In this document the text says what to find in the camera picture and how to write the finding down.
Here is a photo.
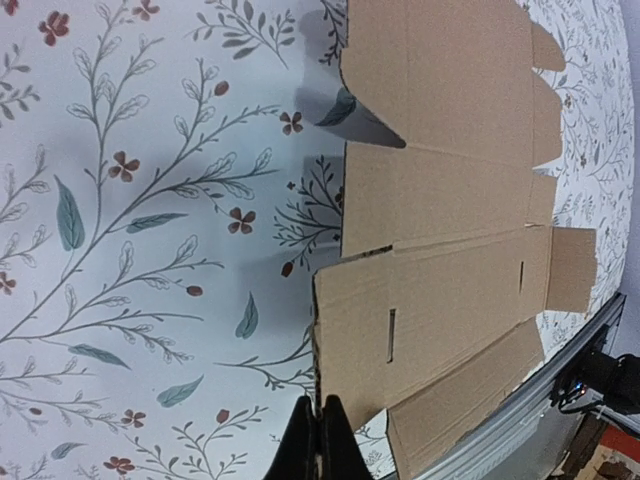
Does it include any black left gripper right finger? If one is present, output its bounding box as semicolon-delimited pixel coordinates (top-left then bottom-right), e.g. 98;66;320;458
319;395;373;480

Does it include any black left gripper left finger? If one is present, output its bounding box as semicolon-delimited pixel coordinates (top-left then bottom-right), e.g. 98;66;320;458
263;396;317;480

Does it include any brown cardboard box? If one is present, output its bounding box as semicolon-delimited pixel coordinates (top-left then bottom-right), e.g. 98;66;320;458
314;1;597;479

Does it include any aluminium front rail frame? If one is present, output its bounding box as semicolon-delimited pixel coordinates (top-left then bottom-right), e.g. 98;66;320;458
417;292;626;480

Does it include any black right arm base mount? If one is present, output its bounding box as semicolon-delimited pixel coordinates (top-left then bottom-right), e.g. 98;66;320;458
550;328;639;439

